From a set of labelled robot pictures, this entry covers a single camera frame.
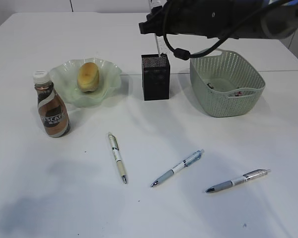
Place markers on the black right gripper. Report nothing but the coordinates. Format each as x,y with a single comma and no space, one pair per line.
170,19

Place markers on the transparent plastic ruler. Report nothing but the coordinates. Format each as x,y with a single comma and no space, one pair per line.
160,44

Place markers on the sugar dusted bread loaf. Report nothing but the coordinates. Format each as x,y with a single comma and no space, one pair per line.
88,77

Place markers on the white green ballpoint pen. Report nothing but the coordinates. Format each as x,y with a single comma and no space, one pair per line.
117,157

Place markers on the brown Nescafe coffee bottle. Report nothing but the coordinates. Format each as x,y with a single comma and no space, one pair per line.
51,108

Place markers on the clear grey gel pen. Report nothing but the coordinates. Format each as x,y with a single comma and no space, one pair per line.
237,181

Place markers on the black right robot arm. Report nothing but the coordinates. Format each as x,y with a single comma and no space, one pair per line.
215,18

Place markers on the black mesh pen holder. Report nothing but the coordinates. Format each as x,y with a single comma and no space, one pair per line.
155,77

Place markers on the green plastic woven basket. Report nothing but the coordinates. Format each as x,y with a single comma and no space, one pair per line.
227,72

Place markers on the green wavy glass plate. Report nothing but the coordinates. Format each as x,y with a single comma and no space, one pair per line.
65,76

